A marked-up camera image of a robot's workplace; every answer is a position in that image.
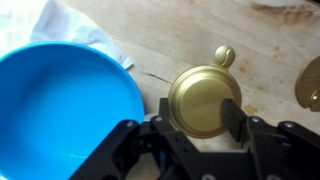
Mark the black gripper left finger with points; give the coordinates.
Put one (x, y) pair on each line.
(121, 150)

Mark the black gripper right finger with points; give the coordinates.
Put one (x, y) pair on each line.
(287, 151)

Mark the gold lid with knob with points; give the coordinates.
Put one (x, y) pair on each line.
(195, 98)

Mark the small gold strainer piece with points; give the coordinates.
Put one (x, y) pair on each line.
(307, 87)

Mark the light blue plastic bowl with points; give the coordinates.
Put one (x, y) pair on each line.
(58, 101)

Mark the white paper napkin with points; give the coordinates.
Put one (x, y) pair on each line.
(23, 22)

